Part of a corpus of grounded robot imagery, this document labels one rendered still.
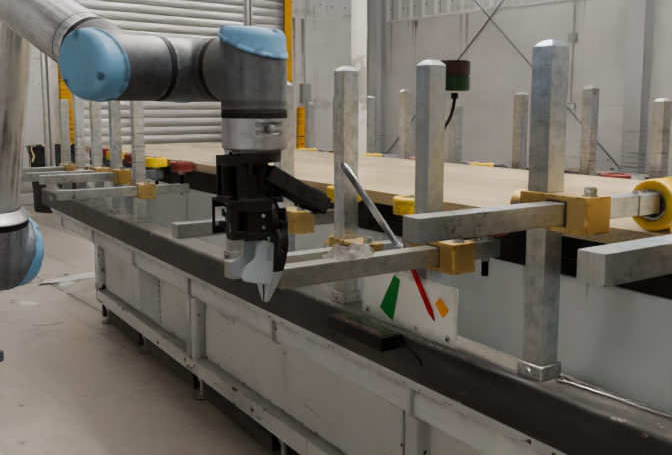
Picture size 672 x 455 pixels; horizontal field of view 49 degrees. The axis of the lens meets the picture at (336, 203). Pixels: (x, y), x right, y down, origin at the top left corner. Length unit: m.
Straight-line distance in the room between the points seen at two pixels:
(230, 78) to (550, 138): 0.44
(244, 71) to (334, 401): 1.26
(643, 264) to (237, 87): 0.54
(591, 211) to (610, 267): 0.33
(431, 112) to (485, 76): 9.18
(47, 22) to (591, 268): 0.76
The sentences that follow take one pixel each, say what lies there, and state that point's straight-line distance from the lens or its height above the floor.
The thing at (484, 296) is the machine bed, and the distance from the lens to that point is 1.48.
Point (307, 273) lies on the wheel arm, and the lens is 1.07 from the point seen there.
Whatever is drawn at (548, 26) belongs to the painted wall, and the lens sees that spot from 9.85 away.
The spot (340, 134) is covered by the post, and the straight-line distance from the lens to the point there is 1.43.
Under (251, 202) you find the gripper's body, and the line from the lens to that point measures 0.98.
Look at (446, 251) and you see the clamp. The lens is 1.20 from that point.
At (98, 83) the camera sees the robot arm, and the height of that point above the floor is 1.12.
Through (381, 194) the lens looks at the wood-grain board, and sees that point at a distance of 1.66.
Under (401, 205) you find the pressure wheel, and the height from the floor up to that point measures 0.89.
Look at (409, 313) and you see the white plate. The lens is 1.30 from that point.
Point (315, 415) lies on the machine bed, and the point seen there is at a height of 0.22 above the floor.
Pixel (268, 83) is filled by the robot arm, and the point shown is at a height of 1.12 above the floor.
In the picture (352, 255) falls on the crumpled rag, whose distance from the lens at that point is 1.09.
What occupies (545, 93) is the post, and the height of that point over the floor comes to 1.11.
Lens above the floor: 1.08
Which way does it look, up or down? 7 degrees down
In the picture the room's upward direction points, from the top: straight up
